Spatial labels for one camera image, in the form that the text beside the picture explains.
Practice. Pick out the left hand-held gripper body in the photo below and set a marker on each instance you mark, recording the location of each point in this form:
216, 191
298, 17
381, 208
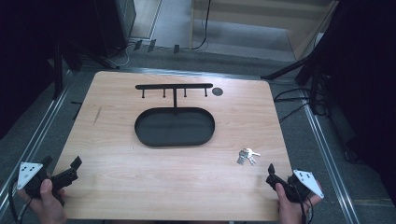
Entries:
28, 174

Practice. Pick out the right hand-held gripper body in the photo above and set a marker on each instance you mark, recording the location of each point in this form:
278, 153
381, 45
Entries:
306, 182

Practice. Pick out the person's right hand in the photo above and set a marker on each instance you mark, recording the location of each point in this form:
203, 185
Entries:
289, 210

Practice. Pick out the person's left hand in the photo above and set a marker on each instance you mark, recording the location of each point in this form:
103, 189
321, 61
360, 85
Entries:
46, 203

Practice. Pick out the bunch of silver keys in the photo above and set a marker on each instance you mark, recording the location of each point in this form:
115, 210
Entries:
247, 156

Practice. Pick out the grey round table grommet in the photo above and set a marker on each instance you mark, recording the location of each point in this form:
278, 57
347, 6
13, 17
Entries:
217, 91

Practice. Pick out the black metal stand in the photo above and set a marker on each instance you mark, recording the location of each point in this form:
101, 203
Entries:
313, 79

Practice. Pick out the dark curtain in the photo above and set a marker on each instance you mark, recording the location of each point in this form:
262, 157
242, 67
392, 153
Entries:
25, 62
364, 93

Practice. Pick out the black key rack with tray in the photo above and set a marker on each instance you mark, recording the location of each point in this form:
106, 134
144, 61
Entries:
174, 126

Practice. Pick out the black floor tape strip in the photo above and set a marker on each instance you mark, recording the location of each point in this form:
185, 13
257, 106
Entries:
176, 48
151, 45

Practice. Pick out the black cabinet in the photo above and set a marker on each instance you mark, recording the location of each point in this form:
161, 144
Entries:
116, 25

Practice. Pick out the light wooden furniture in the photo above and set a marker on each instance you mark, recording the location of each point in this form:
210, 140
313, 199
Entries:
264, 21

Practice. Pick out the metal floor rail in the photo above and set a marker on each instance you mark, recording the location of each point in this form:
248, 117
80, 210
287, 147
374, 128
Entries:
327, 155
199, 73
34, 140

